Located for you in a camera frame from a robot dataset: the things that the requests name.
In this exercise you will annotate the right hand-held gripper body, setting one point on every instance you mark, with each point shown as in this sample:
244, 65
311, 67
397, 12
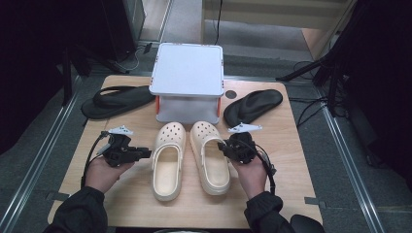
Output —
241, 150

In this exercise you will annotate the small black plug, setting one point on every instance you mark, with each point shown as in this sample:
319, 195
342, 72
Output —
148, 48

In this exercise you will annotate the cream clog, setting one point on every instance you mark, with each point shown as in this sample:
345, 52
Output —
168, 171
212, 171

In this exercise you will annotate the person's knee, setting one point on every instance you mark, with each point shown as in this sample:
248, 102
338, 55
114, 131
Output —
306, 225

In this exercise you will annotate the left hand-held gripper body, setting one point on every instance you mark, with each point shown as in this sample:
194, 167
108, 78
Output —
120, 152

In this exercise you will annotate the black tripod stand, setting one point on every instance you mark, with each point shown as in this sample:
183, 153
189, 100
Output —
304, 69

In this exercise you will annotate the black round table grommet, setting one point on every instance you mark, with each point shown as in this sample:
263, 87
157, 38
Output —
231, 94

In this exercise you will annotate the dark cabinet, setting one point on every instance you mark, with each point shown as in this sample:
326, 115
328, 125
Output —
120, 26

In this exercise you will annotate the person's right hand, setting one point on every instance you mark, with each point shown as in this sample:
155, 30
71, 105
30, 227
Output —
251, 178

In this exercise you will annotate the person's left hand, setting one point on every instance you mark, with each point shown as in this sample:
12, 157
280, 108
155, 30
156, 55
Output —
103, 176

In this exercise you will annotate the beige wooden furniture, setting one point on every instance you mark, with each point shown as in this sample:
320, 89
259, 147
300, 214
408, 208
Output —
259, 16

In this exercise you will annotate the black upright stand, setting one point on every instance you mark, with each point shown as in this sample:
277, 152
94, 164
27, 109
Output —
67, 81

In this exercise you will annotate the grey tape strip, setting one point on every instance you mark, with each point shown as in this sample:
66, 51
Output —
314, 201
60, 196

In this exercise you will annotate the dark curtain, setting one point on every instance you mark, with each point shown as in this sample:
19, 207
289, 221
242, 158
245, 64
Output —
32, 64
382, 81

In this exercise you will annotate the black flip-flop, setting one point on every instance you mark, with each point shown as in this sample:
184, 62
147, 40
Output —
123, 100
252, 105

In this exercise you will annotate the white shoe rack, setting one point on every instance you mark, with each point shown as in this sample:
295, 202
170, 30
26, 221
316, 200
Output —
188, 69

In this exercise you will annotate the metal floor rail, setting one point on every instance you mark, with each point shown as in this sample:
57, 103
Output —
353, 181
35, 168

